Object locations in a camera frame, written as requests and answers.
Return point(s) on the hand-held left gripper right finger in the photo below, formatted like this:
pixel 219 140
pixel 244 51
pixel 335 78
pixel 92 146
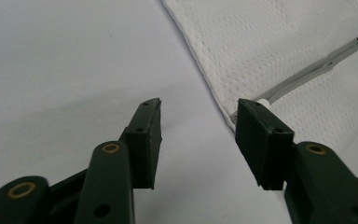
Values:
pixel 262 146

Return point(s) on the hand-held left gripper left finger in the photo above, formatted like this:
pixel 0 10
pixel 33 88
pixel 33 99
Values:
pixel 145 146

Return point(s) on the white textured garment with zipper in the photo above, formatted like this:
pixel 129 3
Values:
pixel 261 46

